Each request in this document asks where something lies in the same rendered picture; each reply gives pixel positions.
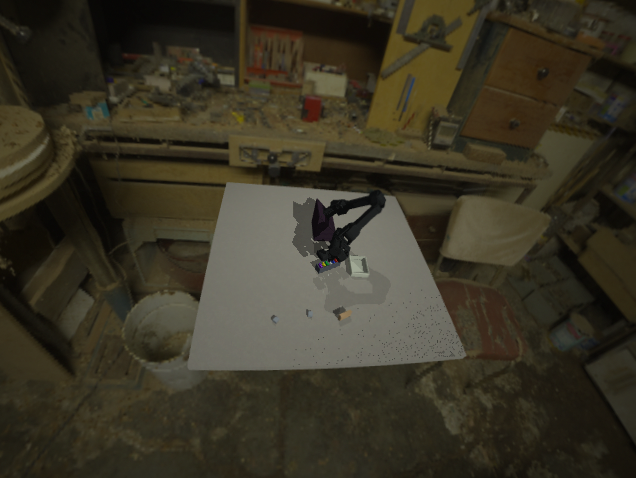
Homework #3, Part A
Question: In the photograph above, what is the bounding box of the tan rectangular block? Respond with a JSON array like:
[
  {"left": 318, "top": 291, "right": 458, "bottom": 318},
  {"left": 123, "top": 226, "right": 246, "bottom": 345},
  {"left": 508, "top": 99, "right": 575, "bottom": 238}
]
[{"left": 338, "top": 309, "right": 352, "bottom": 321}]

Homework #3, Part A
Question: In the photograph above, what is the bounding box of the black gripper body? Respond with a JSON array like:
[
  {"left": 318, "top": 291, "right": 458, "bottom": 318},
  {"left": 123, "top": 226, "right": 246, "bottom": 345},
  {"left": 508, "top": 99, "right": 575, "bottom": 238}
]
[{"left": 316, "top": 240, "right": 351, "bottom": 261}]

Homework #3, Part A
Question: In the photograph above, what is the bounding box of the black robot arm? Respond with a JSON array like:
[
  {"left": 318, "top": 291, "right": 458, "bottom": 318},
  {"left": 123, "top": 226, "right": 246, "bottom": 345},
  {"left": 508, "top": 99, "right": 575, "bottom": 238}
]
[{"left": 323, "top": 190, "right": 386, "bottom": 263}]

